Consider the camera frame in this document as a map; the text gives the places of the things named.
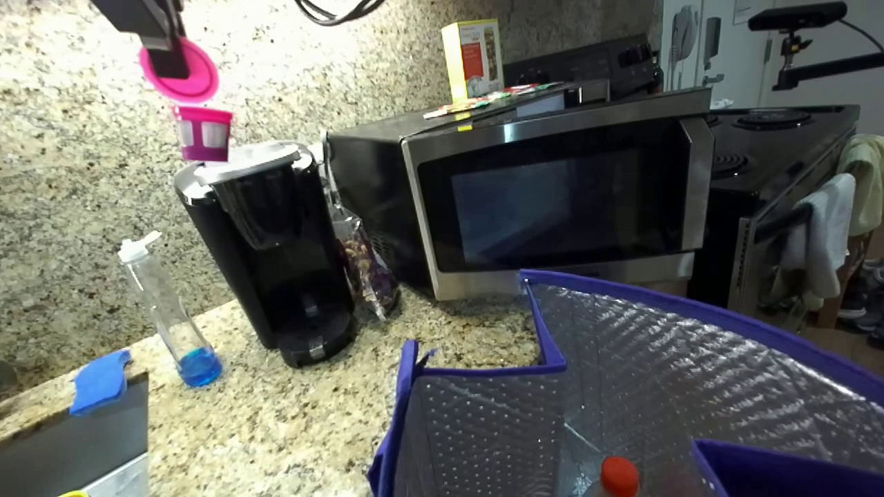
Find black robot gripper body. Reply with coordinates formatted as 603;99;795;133
88;0;188;42

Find pink reusable coffee filter cup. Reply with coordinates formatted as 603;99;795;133
136;36;237;165

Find clear bottle with blue base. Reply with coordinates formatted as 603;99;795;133
115;228;226;391

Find clear plastic bag dark contents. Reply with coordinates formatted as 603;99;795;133
317;136;402;325

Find blue insulated bag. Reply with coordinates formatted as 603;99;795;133
368;267;884;497

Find black coffee maker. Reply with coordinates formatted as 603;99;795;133
172;137;358;369

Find white yellow red carton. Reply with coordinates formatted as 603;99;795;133
440;17;505;108

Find flat colourful booklet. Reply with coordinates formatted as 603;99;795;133
420;81;582;125

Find black flat box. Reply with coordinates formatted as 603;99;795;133
0;369;151;497

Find stainless steel microwave oven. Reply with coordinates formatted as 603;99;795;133
320;87;715;307

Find black boxy appliance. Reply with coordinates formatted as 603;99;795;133
500;32;661;104

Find white tall appliance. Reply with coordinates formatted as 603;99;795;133
654;0;766;114

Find black stove oven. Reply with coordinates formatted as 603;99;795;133
686;101;862;319

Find white hanging towel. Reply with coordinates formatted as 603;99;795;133
773;174;857;312

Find pale yellow hanging towel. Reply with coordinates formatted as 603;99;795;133
835;133;884;239

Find dark shoes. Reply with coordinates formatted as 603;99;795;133
831;260;884;350

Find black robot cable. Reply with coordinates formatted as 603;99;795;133
292;0;386;29

